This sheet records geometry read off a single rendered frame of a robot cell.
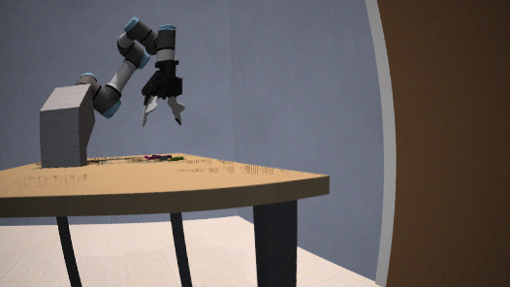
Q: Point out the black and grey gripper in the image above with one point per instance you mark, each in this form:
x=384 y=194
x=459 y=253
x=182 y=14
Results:
x=171 y=87

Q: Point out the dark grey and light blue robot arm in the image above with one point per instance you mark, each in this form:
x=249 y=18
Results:
x=106 y=99

